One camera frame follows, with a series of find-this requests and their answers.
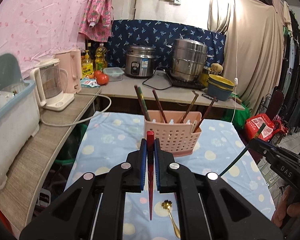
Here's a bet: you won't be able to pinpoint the steel steamer pot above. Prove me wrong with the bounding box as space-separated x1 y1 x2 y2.
170 38 213 83

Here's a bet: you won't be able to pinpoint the grey wooden counter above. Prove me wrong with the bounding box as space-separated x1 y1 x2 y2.
0 70 245 238

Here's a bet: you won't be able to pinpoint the pink dotted wall sheet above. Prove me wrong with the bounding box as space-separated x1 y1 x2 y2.
0 0 114 85

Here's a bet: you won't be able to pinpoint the white power cable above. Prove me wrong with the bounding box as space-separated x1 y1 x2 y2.
40 92 112 127

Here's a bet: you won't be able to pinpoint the dark metal chair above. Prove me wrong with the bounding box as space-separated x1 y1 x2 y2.
265 90 286 120

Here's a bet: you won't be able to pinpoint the black induction cooker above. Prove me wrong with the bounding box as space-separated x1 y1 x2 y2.
165 70 208 90

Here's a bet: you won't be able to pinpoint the pink electric kettle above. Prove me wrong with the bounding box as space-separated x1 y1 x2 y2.
55 49 82 94

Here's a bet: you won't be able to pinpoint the light blue printed tablecloth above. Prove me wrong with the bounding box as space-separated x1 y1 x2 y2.
65 111 277 240

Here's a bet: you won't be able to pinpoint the yellow label bottle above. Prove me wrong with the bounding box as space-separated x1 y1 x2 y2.
81 50 94 78

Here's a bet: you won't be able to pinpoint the green plastic basin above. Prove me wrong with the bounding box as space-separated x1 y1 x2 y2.
52 130 88 167

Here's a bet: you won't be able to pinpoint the clear food container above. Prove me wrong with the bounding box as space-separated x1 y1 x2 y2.
103 67 124 82

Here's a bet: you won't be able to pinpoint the person's right hand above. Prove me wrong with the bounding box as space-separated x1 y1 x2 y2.
272 188 300 228

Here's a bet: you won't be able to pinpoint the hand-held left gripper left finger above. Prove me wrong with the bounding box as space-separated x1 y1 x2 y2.
19 138 148 240

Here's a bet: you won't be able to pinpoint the chopsticks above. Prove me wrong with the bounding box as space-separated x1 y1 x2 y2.
193 96 218 133

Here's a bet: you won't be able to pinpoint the red chopstick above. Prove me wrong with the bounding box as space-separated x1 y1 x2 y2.
146 131 155 221

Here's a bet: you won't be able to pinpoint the green chopstick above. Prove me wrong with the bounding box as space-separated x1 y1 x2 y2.
219 123 266 176
138 86 151 122

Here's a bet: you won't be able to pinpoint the gold flower spoon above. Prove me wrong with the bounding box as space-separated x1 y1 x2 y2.
161 199 182 238

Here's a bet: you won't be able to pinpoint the pink floral garment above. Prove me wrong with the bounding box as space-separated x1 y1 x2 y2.
79 0 114 42

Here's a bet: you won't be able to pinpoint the row of hanging clothes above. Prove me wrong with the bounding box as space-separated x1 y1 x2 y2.
282 5 300 135

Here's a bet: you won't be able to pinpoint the white ceramic bowl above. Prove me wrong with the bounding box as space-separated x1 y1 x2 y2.
0 90 17 108

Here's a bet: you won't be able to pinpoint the white cable with switch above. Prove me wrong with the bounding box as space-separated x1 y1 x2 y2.
226 0 240 124

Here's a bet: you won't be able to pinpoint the beige scrub brush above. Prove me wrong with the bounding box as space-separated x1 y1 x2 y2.
210 63 223 75

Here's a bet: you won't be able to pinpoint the yellow bowl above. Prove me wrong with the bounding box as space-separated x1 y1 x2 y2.
209 74 235 91

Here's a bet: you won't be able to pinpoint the clear cooking oil bottle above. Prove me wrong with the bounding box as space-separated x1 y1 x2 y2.
95 42 108 72

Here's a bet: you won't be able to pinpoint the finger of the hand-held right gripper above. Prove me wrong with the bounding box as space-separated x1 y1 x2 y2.
249 139 300 166

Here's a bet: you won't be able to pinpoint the blue snack packet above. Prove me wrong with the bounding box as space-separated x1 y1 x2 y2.
80 78 100 88

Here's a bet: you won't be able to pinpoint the beige curtain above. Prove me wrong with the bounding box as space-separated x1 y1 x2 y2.
207 0 285 128

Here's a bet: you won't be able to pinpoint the pink perforated utensil holder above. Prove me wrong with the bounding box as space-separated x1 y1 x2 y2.
144 110 202 157

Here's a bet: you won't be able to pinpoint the white dish drainer bin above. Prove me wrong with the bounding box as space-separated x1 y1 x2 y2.
0 53 40 190

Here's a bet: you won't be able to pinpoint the brown chopstick with gold band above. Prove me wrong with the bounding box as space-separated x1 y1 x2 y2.
180 91 200 123

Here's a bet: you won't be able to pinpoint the blue floral cloth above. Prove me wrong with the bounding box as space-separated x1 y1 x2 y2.
106 19 227 77

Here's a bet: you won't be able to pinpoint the red plastic bag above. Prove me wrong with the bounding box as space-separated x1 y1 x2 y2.
244 114 275 140

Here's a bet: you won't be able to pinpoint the green plastic bag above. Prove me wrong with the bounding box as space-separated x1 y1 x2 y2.
221 107 252 128

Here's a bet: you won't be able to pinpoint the white electric kettle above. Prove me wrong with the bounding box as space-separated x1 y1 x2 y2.
30 59 75 112

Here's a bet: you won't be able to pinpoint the steel rice cooker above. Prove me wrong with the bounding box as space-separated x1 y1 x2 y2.
125 44 157 78

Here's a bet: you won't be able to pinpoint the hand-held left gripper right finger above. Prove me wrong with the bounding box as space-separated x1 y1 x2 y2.
153 138 283 240

